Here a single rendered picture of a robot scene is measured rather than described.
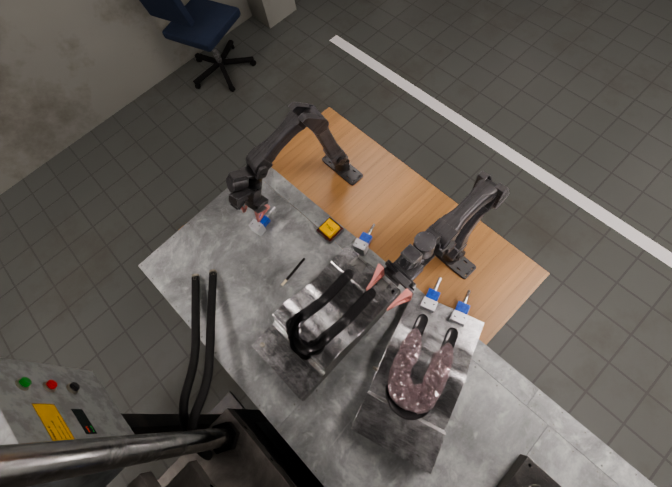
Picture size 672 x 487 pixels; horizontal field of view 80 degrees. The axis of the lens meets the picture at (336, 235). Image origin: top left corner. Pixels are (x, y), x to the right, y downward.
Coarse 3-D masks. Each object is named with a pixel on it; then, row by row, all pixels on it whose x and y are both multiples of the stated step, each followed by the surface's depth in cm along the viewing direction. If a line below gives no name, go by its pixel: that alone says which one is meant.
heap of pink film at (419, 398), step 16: (416, 336) 133; (400, 352) 128; (416, 352) 129; (448, 352) 130; (400, 368) 127; (432, 368) 125; (448, 368) 126; (400, 384) 127; (416, 384) 128; (432, 384) 126; (400, 400) 125; (416, 400) 124; (432, 400) 125
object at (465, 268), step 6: (444, 258) 150; (462, 258) 151; (450, 264) 150; (456, 264) 150; (462, 264) 150; (468, 264) 150; (474, 264) 149; (456, 270) 149; (462, 270) 149; (468, 270) 149; (462, 276) 148; (468, 276) 148
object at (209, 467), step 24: (240, 432) 137; (192, 456) 135; (216, 456) 134; (240, 456) 134; (264, 456) 133; (168, 480) 133; (216, 480) 131; (240, 480) 131; (264, 480) 130; (288, 480) 132
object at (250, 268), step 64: (192, 256) 165; (256, 256) 162; (320, 256) 159; (256, 320) 151; (384, 320) 145; (256, 384) 141; (320, 384) 139; (512, 384) 132; (320, 448) 131; (384, 448) 128; (448, 448) 127; (512, 448) 125; (576, 448) 123
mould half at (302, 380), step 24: (336, 264) 147; (312, 288) 145; (360, 288) 142; (288, 312) 137; (336, 312) 140; (384, 312) 145; (264, 336) 142; (312, 336) 132; (336, 336) 134; (360, 336) 139; (288, 360) 137; (312, 360) 136; (336, 360) 134; (288, 384) 134; (312, 384) 133
